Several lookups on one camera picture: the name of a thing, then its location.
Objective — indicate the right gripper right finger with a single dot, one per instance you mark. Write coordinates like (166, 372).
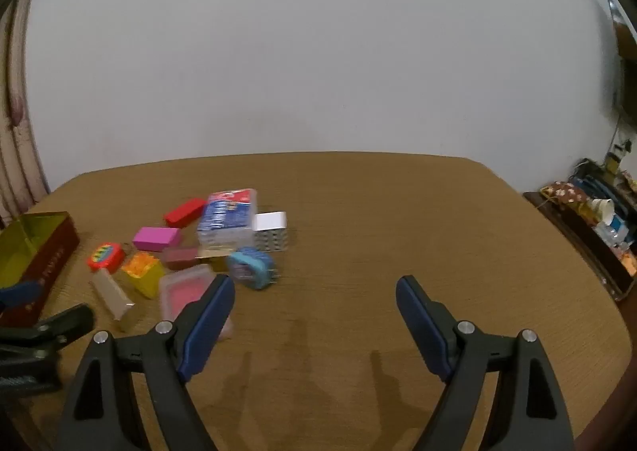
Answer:
(528, 411)

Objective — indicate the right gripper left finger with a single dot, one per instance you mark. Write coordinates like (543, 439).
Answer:
(101, 410)

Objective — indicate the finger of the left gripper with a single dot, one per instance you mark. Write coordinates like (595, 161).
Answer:
(56, 332)
(20, 293)

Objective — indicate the silver white rectangular box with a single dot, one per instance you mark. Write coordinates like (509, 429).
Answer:
(119, 304)

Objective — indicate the red round-pattern tin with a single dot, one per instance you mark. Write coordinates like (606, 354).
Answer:
(108, 257)

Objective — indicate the clear case pink insert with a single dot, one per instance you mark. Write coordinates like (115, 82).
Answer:
(178, 289)

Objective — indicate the pink magenta rectangular block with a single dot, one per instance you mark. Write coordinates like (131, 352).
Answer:
(156, 238)

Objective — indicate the red rectangular block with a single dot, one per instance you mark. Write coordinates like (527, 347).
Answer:
(185, 214)

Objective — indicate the dental floss plastic box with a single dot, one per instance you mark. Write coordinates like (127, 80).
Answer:
(228, 219)

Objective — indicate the blue tape measure keychain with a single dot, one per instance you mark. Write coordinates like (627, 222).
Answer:
(252, 268)

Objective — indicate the white cube zigzag pattern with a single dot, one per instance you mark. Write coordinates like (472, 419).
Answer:
(270, 232)

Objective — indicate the gold and red tin box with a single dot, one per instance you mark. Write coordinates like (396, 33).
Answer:
(35, 247)

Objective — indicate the beige patterned curtain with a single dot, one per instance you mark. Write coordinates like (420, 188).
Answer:
(23, 182)

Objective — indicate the dusty pink small block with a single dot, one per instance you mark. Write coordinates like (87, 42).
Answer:
(179, 258)

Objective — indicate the tan patterned small block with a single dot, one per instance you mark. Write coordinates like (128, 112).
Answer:
(216, 257)

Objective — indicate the cluttered side shelf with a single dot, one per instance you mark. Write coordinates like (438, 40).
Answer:
(595, 209)

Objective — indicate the dark wall-mounted screen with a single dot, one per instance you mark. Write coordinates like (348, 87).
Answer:
(626, 64)

